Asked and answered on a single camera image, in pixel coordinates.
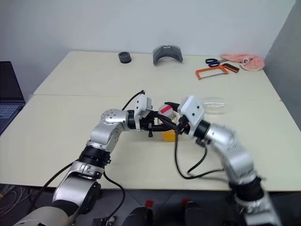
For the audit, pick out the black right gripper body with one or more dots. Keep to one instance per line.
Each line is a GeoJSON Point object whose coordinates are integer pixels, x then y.
{"type": "Point", "coordinates": [183, 126]}

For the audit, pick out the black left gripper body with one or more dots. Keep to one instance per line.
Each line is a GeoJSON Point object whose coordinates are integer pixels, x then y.
{"type": "Point", "coordinates": [148, 123]}

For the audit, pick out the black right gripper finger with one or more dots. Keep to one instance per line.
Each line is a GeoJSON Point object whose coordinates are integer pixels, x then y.
{"type": "Point", "coordinates": [170, 124]}
{"type": "Point", "coordinates": [172, 105]}

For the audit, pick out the clear bottle with orange drink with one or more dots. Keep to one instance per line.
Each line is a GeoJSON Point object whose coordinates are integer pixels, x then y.
{"type": "Point", "coordinates": [168, 137]}

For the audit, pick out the clear wine glass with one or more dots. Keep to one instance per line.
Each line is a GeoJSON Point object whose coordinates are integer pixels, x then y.
{"type": "Point", "coordinates": [216, 107]}

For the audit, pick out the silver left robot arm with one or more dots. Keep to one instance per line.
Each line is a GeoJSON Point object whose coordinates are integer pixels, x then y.
{"type": "Point", "coordinates": [105, 134]}

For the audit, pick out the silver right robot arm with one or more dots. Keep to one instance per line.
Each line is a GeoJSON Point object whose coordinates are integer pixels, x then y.
{"type": "Point", "coordinates": [235, 153]}

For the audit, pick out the orange hacksaw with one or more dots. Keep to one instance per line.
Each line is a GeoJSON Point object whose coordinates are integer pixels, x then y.
{"type": "Point", "coordinates": [200, 71]}

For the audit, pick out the grey curved plastic cover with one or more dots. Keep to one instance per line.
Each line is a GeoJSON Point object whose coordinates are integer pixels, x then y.
{"type": "Point", "coordinates": [167, 53]}

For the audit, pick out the black round cup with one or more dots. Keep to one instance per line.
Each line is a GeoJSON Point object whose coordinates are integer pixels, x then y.
{"type": "Point", "coordinates": [124, 57]}

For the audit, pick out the red square marker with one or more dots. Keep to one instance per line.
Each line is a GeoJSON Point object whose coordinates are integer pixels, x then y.
{"type": "Point", "coordinates": [186, 201]}
{"type": "Point", "coordinates": [149, 203]}

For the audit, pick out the pink towel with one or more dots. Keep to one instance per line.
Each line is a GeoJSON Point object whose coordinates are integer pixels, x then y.
{"type": "Point", "coordinates": [249, 61]}

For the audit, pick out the dark rounded shape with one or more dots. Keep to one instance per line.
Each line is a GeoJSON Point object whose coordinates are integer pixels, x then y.
{"type": "Point", "coordinates": [197, 214]}
{"type": "Point", "coordinates": [137, 216]}

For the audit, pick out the small black device box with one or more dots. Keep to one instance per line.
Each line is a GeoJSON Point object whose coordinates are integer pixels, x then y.
{"type": "Point", "coordinates": [102, 221]}

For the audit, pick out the grey partition panel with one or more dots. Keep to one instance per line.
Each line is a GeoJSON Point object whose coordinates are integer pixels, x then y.
{"type": "Point", "coordinates": [287, 58]}

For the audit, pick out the dark laptop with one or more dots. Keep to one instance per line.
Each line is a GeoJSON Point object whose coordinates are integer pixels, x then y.
{"type": "Point", "coordinates": [9, 94]}

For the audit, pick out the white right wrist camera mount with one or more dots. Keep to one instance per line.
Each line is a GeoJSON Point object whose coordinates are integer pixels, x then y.
{"type": "Point", "coordinates": [191, 110]}

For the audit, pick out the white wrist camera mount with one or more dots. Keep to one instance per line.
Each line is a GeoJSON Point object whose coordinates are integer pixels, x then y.
{"type": "Point", "coordinates": [191, 110]}
{"type": "Point", "coordinates": [141, 103]}

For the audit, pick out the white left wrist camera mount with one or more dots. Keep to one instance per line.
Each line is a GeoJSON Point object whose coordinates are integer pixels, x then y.
{"type": "Point", "coordinates": [141, 103]}

